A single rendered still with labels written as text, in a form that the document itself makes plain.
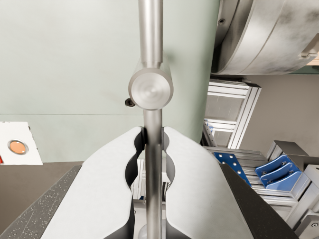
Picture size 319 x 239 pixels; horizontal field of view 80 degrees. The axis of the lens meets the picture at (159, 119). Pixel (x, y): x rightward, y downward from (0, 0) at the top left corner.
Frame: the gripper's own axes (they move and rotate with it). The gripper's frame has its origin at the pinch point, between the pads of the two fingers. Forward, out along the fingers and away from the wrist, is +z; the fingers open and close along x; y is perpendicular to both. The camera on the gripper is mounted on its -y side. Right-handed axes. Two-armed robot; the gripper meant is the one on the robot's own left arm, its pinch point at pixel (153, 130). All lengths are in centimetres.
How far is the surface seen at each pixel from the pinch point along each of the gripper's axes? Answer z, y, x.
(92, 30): 12.3, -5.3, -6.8
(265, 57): 18.1, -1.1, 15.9
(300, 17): 15.0, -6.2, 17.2
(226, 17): 20.2, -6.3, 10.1
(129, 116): 12.4, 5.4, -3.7
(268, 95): 138, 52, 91
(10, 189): 139, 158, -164
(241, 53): 17.7, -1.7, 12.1
